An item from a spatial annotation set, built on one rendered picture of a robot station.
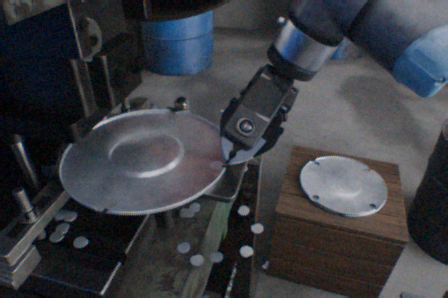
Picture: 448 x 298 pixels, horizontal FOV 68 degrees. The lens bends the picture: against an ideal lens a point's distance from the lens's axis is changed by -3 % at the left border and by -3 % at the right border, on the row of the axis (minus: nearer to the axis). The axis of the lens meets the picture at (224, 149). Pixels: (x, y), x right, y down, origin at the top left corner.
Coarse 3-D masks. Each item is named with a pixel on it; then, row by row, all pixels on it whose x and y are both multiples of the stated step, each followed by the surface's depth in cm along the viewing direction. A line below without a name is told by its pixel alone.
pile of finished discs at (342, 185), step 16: (320, 160) 125; (336, 160) 125; (352, 160) 125; (304, 176) 118; (320, 176) 118; (336, 176) 117; (352, 176) 117; (368, 176) 118; (304, 192) 113; (320, 192) 112; (336, 192) 111; (352, 192) 111; (368, 192) 112; (384, 192) 112; (336, 208) 106; (352, 208) 106; (368, 208) 106
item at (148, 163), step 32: (96, 128) 66; (128, 128) 66; (160, 128) 66; (192, 128) 66; (64, 160) 58; (96, 160) 58; (128, 160) 57; (160, 160) 57; (192, 160) 58; (96, 192) 51; (128, 192) 51; (160, 192) 51; (192, 192) 51
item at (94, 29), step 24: (96, 0) 45; (120, 0) 51; (96, 24) 44; (120, 24) 52; (96, 48) 45; (120, 48) 48; (24, 72) 46; (48, 72) 45; (72, 72) 44; (96, 72) 46; (120, 72) 47; (24, 96) 49; (48, 96) 47; (72, 96) 46; (96, 96) 48; (120, 96) 50
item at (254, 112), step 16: (256, 80) 43; (272, 80) 44; (288, 80) 44; (256, 96) 43; (272, 96) 43; (240, 112) 42; (256, 112) 42; (272, 112) 43; (224, 128) 41; (240, 128) 41; (256, 128) 42; (240, 144) 42
